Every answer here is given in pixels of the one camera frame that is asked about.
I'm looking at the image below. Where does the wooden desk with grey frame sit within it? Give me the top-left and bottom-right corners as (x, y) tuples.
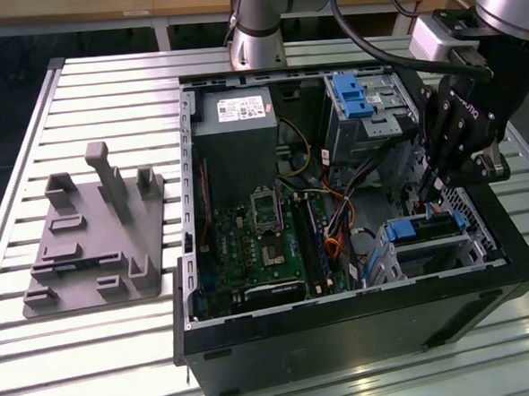
(0, 0), (484, 63)

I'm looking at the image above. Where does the metal drive cage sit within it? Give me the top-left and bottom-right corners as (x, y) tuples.
(320, 69), (427, 171)

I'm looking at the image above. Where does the metal disk bay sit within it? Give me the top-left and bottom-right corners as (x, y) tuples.
(358, 208), (499, 289)

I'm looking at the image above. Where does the CPU socket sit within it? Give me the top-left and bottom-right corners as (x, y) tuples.
(258, 234), (292, 271)

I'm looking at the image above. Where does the metal socket cover frame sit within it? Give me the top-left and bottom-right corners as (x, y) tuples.
(248, 184), (283, 237)

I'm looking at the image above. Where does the green motherboard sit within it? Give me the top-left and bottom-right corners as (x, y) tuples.
(191, 178), (358, 323)

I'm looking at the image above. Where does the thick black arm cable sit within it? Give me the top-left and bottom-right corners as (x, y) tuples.
(331, 0), (495, 90)

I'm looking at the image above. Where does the orange red wire bundle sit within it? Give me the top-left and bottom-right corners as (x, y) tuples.
(324, 234), (349, 267)

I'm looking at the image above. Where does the grey parts rack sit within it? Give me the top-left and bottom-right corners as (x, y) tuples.
(12, 136), (173, 320)

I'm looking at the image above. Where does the hard disk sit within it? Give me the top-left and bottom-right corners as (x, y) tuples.
(383, 210), (468, 248)

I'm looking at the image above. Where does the black RAM slot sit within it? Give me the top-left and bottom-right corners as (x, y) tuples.
(291, 193), (322, 297)
(298, 192), (328, 294)
(304, 193), (333, 290)
(311, 193), (338, 286)

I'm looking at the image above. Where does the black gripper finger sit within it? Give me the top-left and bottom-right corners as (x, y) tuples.
(429, 109), (503, 191)
(411, 82), (446, 203)

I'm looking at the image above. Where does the black graphics card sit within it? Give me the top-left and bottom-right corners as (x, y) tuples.
(233, 276), (309, 312)

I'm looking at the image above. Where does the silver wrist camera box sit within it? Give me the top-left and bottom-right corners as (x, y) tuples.
(405, 12), (481, 69)

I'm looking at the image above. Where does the blue plastic drive latch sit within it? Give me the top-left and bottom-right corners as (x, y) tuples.
(331, 72), (376, 120)

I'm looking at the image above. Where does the black flat wire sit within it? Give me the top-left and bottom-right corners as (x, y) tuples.
(344, 227), (369, 290)

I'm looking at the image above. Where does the black cable bundle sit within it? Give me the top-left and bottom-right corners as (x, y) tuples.
(318, 129), (429, 240)

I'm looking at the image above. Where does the black PC case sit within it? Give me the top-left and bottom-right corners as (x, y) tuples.
(155, 51), (529, 396)

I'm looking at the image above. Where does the grey power supply unit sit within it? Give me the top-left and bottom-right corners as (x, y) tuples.
(189, 85), (284, 202)

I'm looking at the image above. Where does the yellow wire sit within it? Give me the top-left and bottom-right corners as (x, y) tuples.
(273, 116), (314, 179)

